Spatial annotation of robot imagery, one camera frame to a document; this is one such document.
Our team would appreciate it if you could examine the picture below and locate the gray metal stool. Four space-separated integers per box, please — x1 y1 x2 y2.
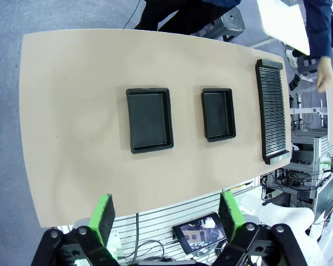
193 7 246 43

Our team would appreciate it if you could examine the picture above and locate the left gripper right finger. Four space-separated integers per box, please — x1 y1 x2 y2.
213 191 309 266

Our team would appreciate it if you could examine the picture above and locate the navy sleeved forearm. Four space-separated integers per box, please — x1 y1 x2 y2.
307 16 333 59

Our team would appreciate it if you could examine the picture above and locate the gray cable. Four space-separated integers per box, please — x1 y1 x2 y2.
119 212 167 264

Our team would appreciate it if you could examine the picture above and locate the black plastic ESD tray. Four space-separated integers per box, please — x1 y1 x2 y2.
125 87 175 155
201 88 237 143

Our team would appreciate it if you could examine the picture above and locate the aluminium extrusion frame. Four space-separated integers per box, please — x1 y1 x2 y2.
290 130 330 178

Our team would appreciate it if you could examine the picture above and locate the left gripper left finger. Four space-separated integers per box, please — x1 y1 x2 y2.
30 193 120 266

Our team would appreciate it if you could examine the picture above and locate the black tablet screen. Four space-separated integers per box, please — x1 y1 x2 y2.
171 212 228 255

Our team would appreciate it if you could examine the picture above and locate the bare hand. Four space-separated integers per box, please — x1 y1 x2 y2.
315 56 333 93

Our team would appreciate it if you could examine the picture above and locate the person in navy coat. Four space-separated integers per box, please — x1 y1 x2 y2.
134 0 243 36
302 0 333 60

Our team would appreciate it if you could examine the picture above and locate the white rounded table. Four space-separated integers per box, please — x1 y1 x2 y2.
256 0 311 56

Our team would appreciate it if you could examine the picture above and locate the white sneaker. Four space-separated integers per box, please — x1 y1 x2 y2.
285 49 299 69

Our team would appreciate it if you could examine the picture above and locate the dark flat monitor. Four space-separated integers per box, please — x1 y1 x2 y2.
312 176 333 222

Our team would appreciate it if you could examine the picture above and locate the black slotted board rack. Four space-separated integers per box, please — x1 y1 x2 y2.
255 58 291 166

